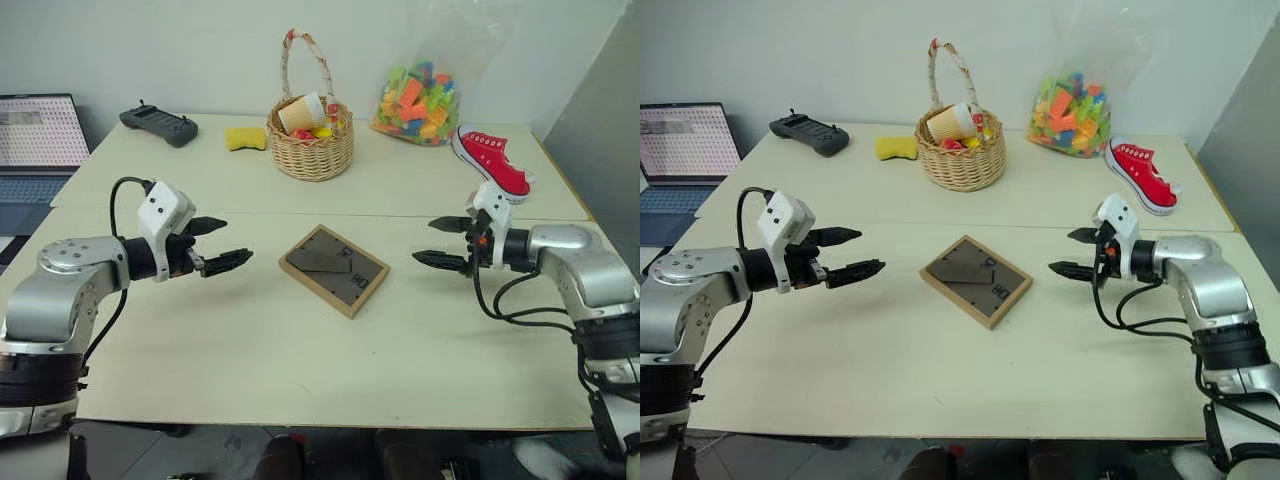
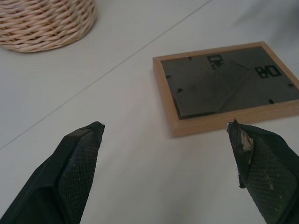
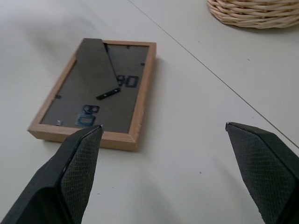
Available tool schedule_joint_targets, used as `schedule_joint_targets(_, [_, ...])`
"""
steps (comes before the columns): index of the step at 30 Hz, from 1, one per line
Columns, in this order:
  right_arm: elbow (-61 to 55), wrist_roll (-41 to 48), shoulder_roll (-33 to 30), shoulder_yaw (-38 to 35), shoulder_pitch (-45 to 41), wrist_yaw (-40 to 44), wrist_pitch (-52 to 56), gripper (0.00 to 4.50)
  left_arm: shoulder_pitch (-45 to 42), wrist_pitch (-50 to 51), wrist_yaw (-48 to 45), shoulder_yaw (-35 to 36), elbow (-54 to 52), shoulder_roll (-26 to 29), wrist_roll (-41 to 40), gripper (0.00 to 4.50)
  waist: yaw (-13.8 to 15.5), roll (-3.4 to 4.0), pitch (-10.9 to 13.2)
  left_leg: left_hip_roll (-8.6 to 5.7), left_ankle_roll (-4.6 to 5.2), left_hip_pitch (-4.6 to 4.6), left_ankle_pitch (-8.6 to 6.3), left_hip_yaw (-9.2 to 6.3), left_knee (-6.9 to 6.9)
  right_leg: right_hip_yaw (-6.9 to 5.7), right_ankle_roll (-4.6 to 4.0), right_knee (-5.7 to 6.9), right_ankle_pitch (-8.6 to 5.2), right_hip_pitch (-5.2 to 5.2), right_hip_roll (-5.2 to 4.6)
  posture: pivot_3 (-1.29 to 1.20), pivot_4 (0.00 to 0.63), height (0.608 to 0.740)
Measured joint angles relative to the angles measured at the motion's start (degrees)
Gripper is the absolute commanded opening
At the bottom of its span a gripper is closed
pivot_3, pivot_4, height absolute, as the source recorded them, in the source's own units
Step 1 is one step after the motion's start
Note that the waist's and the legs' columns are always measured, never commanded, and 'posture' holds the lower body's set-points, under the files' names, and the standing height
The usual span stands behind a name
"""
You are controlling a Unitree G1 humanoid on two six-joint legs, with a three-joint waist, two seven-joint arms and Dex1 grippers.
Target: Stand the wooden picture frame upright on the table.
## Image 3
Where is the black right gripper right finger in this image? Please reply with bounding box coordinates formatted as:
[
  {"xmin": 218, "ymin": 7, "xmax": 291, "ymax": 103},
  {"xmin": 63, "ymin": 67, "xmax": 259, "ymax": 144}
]
[{"xmin": 225, "ymin": 121, "xmax": 299, "ymax": 224}]

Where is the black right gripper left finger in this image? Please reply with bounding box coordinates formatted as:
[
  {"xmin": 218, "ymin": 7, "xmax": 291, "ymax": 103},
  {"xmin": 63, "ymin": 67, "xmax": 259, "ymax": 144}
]
[{"xmin": 0, "ymin": 125, "xmax": 104, "ymax": 224}]

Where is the woven wicker basket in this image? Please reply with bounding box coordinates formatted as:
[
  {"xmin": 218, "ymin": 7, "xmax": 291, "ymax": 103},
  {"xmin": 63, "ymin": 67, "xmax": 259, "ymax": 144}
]
[{"xmin": 206, "ymin": 0, "xmax": 299, "ymax": 29}]

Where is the wooden picture frame face down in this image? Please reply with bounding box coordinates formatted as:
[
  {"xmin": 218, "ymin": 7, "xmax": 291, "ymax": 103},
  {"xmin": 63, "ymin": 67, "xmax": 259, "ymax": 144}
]
[{"xmin": 27, "ymin": 38, "xmax": 157, "ymax": 152}]

